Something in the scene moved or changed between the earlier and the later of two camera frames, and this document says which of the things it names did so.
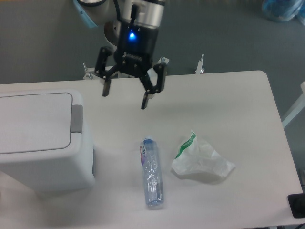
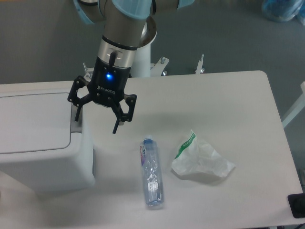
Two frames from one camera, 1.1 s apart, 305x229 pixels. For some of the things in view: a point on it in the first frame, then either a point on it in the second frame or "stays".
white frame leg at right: [296, 109] stays
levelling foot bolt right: [199, 69] stays
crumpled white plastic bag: [195, 155] stays
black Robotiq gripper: [137, 45] to [106, 86]
